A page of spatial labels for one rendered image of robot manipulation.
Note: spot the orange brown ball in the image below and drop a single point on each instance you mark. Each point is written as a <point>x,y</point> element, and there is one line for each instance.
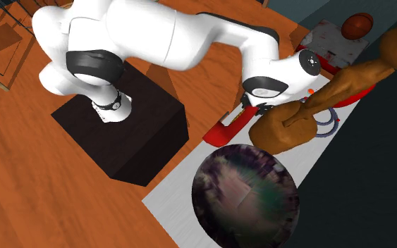
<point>357,25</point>

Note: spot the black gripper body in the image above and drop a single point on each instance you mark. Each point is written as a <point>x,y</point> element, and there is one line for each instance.
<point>265,109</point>

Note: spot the red angled tool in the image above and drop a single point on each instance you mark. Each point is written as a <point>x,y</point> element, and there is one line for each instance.
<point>223,132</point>

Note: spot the dark purple patterned ball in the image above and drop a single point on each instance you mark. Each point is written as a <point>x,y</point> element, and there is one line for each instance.
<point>244,199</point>

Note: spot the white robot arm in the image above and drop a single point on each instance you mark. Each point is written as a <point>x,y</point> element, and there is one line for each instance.
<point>143,31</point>

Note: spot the dark robot stand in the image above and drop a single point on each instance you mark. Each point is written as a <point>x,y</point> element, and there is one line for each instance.
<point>143,137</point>

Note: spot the brown wooden figure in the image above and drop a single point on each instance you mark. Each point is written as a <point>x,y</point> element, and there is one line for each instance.
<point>280,130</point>

